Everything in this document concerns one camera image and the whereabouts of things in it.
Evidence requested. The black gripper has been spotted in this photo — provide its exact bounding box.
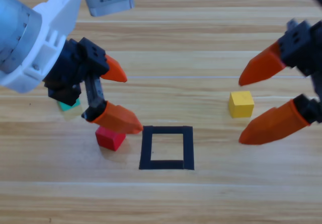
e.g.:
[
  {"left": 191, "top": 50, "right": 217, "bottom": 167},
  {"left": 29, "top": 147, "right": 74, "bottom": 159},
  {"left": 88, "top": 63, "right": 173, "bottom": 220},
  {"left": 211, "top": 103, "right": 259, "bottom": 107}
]
[
  {"left": 238, "top": 19, "right": 322, "bottom": 125},
  {"left": 44, "top": 37, "right": 144, "bottom": 135}
]

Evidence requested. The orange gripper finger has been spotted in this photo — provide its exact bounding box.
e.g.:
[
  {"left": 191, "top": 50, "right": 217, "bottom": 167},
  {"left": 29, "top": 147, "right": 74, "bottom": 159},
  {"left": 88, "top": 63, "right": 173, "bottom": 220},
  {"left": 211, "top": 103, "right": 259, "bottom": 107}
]
[{"left": 238, "top": 99, "right": 310, "bottom": 146}]

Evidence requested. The yellow wooden block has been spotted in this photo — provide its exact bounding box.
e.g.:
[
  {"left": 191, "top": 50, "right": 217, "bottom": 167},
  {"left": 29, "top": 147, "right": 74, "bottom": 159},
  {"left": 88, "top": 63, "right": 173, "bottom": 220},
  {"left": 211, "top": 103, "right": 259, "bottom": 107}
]
[{"left": 227, "top": 91, "right": 255, "bottom": 119}]

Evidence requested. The red wooden block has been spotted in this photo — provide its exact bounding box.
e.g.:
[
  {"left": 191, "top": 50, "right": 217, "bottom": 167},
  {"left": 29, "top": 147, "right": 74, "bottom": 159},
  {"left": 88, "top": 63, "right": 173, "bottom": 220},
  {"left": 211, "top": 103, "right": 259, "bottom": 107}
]
[{"left": 95, "top": 126, "right": 126, "bottom": 151}]

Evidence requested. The green wooden block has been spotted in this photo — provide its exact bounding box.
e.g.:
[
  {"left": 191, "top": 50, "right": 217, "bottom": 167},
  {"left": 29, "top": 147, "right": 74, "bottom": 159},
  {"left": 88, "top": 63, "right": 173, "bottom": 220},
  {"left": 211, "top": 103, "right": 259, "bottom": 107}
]
[{"left": 57, "top": 97, "right": 83, "bottom": 113}]

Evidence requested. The black tape square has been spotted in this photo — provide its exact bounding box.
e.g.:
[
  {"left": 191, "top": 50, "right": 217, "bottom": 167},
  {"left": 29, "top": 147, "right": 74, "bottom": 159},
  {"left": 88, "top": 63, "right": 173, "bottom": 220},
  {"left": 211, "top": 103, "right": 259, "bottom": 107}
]
[{"left": 138, "top": 125, "right": 195, "bottom": 171}]

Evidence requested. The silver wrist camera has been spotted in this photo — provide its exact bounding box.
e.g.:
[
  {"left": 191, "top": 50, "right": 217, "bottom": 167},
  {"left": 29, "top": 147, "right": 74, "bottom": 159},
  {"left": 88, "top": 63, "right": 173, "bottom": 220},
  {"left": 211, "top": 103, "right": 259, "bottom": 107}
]
[{"left": 83, "top": 0, "right": 135, "bottom": 18}]

